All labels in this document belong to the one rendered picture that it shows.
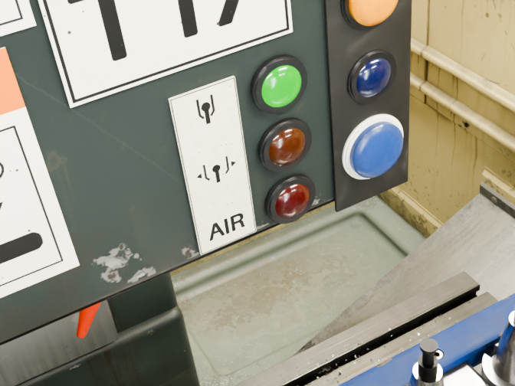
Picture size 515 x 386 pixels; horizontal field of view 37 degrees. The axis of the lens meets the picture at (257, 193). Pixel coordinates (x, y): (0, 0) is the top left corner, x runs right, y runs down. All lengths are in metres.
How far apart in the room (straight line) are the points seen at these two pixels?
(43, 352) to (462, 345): 0.70
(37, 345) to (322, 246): 0.85
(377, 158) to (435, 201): 1.40
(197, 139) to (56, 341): 0.96
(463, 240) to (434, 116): 0.28
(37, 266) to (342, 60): 0.16
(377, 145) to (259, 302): 1.40
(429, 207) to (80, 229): 1.51
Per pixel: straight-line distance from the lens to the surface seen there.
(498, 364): 0.79
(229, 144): 0.33
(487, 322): 0.84
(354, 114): 0.36
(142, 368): 1.40
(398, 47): 0.36
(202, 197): 0.34
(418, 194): 1.82
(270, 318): 1.72
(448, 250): 1.55
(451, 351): 0.81
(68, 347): 1.28
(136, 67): 0.30
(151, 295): 1.32
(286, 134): 0.34
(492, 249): 1.52
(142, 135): 0.32
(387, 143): 0.38
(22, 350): 1.26
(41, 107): 0.30
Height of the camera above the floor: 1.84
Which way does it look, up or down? 38 degrees down
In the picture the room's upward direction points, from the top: 8 degrees counter-clockwise
